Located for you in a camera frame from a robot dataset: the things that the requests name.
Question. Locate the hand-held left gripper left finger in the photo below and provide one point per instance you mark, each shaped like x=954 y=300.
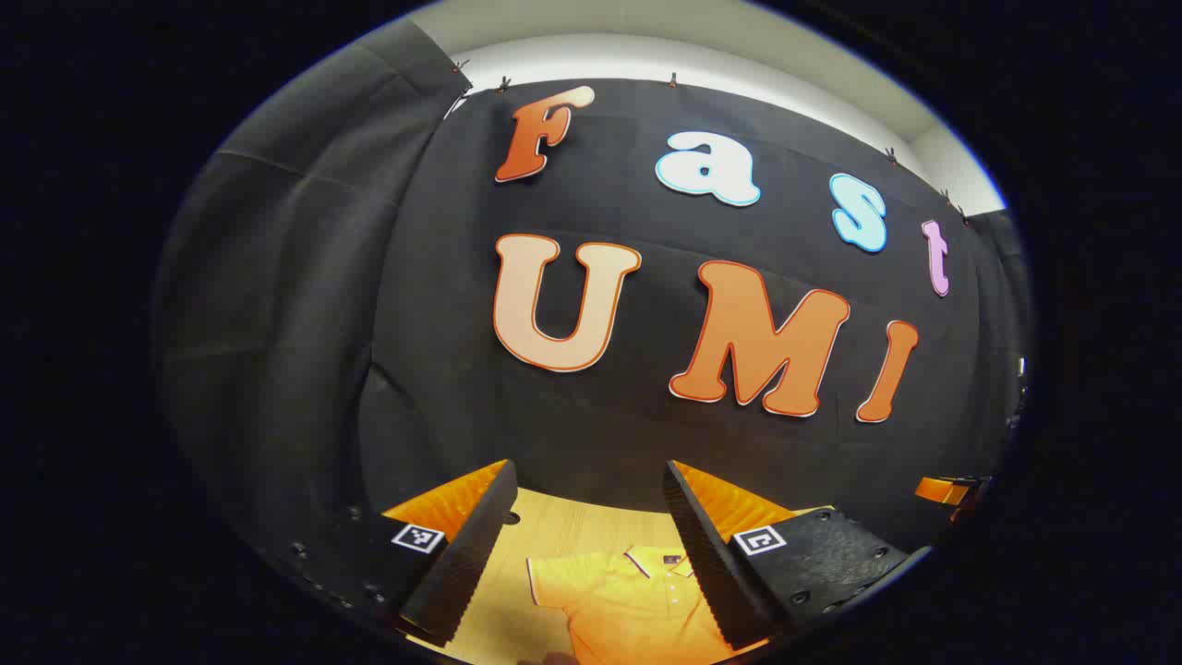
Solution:
x=471 y=554

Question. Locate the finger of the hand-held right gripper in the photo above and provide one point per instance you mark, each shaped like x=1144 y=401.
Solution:
x=942 y=490

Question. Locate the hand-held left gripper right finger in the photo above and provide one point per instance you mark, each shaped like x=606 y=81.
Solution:
x=706 y=563

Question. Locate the orange T-shirt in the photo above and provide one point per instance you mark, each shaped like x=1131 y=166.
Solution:
x=628 y=610

